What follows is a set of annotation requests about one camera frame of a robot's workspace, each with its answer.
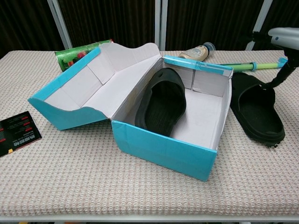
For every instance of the beige squeeze sauce bottle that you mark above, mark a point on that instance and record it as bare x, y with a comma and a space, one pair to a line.
196, 53

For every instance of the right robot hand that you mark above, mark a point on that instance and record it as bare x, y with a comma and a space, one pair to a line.
287, 38

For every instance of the green blue hand pump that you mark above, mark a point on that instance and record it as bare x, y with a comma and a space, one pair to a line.
243, 66

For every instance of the black slipper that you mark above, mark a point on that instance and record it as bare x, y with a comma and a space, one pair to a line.
163, 105
259, 116

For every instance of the blue and white shoebox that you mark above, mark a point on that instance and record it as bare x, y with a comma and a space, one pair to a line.
163, 151

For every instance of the green snack canister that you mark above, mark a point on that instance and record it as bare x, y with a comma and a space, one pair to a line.
70, 58

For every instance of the beige woven table cloth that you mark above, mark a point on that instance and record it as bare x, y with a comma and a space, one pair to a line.
93, 182

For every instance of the black pleated curtain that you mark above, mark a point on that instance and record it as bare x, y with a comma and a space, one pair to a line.
205, 16
23, 23
287, 14
112, 18

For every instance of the grey metal frame post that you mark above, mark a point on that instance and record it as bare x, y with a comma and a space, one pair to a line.
161, 21
262, 18
59, 23

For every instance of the black card packet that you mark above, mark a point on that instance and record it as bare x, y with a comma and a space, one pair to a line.
16, 133

